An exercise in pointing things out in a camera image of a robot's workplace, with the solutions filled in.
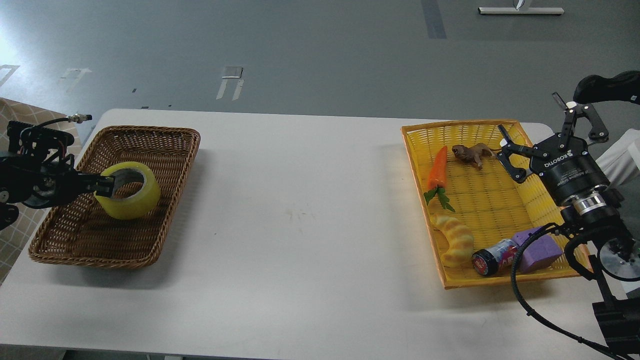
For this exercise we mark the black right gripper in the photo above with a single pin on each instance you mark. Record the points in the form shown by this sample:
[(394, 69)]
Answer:
[(570, 167)]

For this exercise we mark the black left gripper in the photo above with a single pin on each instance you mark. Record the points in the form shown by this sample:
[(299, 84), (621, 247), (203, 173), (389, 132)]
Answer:
[(54, 186)]

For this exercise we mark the yellow tape roll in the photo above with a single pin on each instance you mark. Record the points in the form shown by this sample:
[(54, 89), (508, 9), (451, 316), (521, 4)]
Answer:
[(136, 205)]

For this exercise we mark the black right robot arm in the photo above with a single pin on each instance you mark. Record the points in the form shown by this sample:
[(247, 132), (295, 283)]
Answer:
[(598, 242)]

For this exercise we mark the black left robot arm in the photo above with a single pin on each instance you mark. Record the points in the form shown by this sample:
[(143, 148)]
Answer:
[(32, 146)]

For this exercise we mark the brown wicker basket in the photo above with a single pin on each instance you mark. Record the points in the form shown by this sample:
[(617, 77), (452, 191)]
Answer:
[(83, 234)]

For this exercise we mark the person in white clothing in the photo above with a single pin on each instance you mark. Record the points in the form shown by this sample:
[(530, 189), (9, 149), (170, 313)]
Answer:
[(620, 163)]

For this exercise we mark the brown toy lion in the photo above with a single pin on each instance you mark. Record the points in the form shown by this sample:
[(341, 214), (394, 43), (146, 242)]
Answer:
[(474, 154)]

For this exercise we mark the black shoe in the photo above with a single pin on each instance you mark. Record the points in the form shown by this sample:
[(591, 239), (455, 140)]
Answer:
[(624, 86)]

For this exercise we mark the purple sponge block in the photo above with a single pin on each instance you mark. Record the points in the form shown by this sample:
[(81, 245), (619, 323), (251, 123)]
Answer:
[(539, 255)]

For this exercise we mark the yellow plastic basket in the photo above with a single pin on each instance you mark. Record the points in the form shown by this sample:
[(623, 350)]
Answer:
[(486, 201)]

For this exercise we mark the beige checkered cloth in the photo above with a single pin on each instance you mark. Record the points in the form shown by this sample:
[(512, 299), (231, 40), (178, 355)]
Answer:
[(14, 237)]

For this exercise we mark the small red black can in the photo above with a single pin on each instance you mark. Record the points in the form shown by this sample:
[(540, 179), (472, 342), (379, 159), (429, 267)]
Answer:
[(492, 260)]

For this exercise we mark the orange toy carrot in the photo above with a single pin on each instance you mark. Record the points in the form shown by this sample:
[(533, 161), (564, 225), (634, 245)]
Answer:
[(437, 181)]

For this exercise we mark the yellow toy croissant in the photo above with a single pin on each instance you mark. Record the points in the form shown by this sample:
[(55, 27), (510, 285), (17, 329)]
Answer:
[(459, 237)]

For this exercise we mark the white stand base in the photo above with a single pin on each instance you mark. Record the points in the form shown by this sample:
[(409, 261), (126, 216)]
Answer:
[(521, 7)]

